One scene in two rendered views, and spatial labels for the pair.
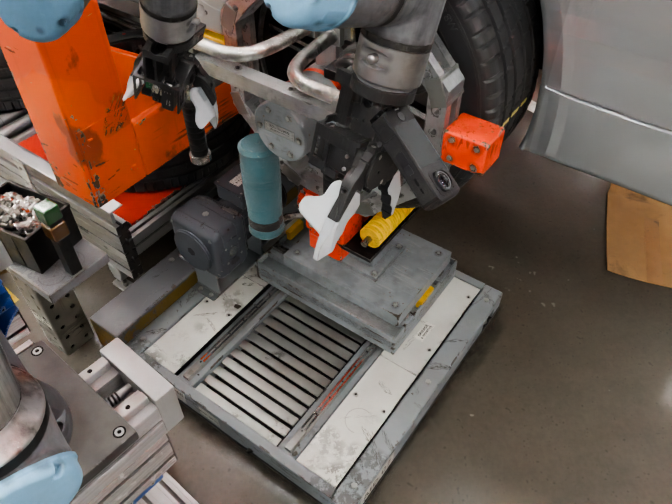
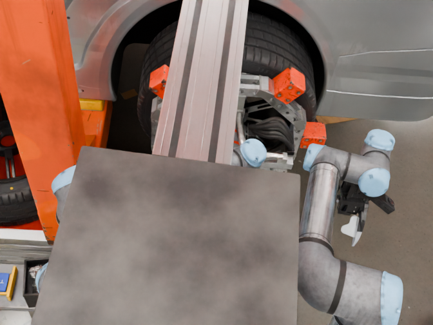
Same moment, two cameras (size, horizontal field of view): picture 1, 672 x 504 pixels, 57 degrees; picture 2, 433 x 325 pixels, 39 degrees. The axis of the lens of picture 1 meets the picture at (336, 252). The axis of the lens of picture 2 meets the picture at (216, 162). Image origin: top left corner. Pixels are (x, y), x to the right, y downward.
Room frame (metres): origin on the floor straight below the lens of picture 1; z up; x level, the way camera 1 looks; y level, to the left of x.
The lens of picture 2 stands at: (0.12, 0.92, 2.58)
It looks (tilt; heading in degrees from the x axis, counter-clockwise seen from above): 55 degrees down; 319
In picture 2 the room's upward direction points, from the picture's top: 9 degrees clockwise
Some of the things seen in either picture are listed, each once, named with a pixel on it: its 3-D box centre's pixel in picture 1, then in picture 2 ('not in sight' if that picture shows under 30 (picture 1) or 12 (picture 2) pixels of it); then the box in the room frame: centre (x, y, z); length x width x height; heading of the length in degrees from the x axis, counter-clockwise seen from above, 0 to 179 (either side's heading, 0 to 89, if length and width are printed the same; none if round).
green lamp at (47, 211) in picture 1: (48, 212); not in sight; (0.99, 0.62, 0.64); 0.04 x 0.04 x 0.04; 54
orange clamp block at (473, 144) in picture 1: (471, 144); (311, 135); (0.95, -0.25, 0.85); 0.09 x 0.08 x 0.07; 54
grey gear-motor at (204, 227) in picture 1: (244, 225); not in sight; (1.35, 0.27, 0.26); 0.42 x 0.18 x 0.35; 144
